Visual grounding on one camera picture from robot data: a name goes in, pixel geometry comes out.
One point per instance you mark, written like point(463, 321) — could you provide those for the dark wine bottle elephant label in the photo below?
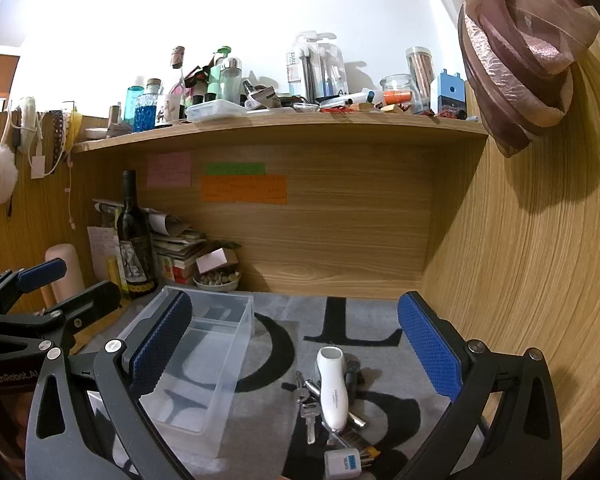
point(136, 255)

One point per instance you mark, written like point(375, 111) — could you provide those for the pink sticky note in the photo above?
point(169, 170)

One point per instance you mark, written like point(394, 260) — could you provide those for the clear bottle with white cap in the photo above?
point(231, 82)

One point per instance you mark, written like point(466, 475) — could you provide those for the grey mat with black letters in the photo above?
point(380, 320)

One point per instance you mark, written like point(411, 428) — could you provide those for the clear food container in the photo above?
point(215, 110)

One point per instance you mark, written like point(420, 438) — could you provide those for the teal bottle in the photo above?
point(132, 105)

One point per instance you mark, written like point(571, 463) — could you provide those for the orange sticky note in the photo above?
point(243, 190)

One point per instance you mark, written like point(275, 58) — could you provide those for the white dish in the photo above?
point(97, 133)

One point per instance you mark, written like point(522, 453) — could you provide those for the handwritten note paper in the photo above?
point(102, 250)

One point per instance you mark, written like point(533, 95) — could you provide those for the paper tag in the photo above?
point(38, 166)

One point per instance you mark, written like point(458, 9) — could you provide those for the blue box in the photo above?
point(449, 95)

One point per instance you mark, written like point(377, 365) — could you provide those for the white glue bottle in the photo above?
point(367, 96)

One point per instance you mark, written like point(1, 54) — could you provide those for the bunch of silver keys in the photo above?
point(308, 422)

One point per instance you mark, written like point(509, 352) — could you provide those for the silver metal tube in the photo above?
point(359, 420)

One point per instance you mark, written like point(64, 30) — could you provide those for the toothbrush blister package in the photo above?
point(317, 67)

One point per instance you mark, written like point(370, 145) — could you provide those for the green pump bottle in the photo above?
point(215, 80)

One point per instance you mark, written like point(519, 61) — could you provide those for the clear plastic storage bin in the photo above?
point(215, 340)

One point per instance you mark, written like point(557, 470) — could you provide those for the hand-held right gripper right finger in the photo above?
point(430, 350)

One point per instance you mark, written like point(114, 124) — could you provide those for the tall clear canister of sticks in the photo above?
point(419, 67)

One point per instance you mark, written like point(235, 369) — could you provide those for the white bowl of stones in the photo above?
point(216, 280)

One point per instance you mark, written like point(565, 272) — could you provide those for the round glass jar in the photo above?
point(397, 85)

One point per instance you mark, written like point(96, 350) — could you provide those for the bottle of blue liquid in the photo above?
point(144, 112)

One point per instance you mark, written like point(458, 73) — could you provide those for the small brown box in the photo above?
point(230, 255)

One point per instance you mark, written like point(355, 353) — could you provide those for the green sticky note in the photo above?
point(235, 168)

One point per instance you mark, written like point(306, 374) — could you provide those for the pink mug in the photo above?
point(67, 270)

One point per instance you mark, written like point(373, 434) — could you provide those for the white charger adapter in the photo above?
point(341, 465)

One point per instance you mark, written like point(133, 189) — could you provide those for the orange tube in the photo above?
point(397, 97)

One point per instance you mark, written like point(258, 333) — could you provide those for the wooden shelf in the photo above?
point(280, 130)

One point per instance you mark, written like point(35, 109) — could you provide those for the corked glass bottle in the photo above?
point(178, 75)

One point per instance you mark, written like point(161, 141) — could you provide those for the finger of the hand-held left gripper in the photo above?
point(92, 302)
point(42, 272)

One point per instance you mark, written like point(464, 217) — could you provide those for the white hair trimmer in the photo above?
point(332, 390)

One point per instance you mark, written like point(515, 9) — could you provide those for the stack of books and papers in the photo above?
point(177, 255)

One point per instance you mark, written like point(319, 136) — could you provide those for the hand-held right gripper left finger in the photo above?
point(160, 345)

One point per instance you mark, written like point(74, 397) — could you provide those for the brown sheer scarf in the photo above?
point(510, 60)

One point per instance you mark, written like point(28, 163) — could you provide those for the white mug with figure print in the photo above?
point(169, 109)

